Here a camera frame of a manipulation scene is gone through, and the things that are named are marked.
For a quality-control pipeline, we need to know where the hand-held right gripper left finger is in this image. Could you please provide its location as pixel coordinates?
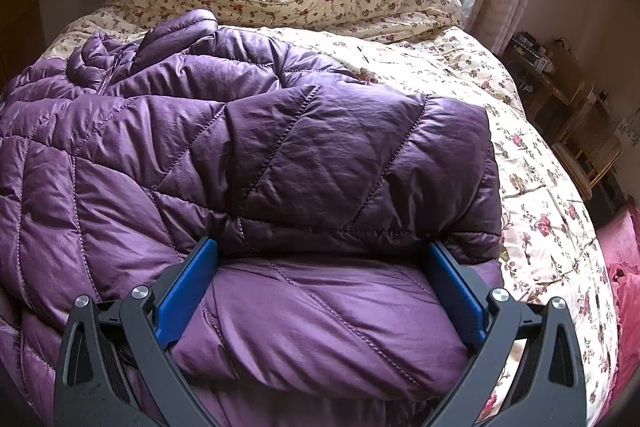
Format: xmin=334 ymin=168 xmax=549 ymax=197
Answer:
xmin=54 ymin=237 xmax=221 ymax=427

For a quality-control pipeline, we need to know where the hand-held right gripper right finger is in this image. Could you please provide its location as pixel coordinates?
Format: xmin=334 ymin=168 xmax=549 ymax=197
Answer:
xmin=427 ymin=239 xmax=587 ymax=427

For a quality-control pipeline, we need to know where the purple quilted down jacket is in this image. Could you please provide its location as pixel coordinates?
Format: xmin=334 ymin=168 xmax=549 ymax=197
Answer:
xmin=0 ymin=9 xmax=503 ymax=427

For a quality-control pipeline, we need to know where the floral cream bedspread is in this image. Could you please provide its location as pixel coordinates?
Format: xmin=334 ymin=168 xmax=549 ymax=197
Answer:
xmin=37 ymin=4 xmax=621 ymax=427

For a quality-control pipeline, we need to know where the pink ruffled blanket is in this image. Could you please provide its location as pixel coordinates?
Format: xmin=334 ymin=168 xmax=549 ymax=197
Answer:
xmin=595 ymin=207 xmax=640 ymax=408

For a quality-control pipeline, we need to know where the wooden chair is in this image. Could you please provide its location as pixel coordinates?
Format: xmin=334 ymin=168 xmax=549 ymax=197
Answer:
xmin=552 ymin=104 xmax=626 ymax=198

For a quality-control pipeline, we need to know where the cluttered wooden desk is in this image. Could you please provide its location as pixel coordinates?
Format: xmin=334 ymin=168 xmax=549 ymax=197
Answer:
xmin=500 ymin=32 xmax=611 ymax=128

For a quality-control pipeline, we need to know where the folded floral duvet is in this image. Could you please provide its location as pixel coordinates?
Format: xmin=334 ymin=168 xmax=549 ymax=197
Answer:
xmin=112 ymin=0 xmax=463 ymax=42

